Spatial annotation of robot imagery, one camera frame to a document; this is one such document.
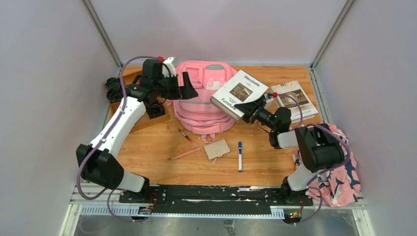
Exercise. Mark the dark rolled sock lower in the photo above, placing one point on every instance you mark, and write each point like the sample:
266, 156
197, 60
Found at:
114, 94

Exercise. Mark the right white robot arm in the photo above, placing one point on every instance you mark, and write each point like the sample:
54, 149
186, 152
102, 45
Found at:
319, 148

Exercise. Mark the red gel pen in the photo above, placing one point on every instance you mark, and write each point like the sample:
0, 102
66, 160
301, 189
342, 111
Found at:
188, 138

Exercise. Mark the pink pen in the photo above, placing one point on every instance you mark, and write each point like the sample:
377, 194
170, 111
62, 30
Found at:
186, 153

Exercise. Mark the wooden compartment tray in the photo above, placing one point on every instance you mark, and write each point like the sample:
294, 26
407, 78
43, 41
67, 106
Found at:
144, 121

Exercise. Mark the blue white marker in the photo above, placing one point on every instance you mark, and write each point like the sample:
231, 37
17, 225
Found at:
240, 167

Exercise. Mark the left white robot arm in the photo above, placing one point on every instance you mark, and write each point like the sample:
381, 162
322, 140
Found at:
97, 160

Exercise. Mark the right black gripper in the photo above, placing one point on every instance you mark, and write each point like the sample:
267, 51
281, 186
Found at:
250, 109

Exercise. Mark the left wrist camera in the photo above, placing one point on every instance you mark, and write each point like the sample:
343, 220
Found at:
169, 67

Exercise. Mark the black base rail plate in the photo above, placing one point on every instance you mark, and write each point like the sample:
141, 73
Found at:
214, 199

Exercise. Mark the dark rolled sock upper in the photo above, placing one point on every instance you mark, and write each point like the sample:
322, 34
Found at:
112, 82

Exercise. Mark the pink school backpack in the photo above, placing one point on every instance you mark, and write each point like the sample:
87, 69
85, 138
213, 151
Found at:
198, 115

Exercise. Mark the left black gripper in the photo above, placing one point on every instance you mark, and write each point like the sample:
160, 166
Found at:
174, 87

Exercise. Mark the small beige notebook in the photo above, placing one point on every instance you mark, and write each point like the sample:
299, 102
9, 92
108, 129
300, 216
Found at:
216, 149

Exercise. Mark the white Decorate Furniture book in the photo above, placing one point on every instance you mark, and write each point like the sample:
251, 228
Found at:
241, 88

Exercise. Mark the dark rolled sock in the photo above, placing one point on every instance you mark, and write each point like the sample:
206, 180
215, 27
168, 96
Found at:
112, 82
114, 94

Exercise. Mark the dark rolled sock front tray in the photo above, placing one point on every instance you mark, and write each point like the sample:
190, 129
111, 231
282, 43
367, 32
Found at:
155, 110

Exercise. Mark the pink patterned cloth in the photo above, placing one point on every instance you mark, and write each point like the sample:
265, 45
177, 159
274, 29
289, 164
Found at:
339, 187

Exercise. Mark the white coffee cover book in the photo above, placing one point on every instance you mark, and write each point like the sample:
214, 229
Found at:
292, 96

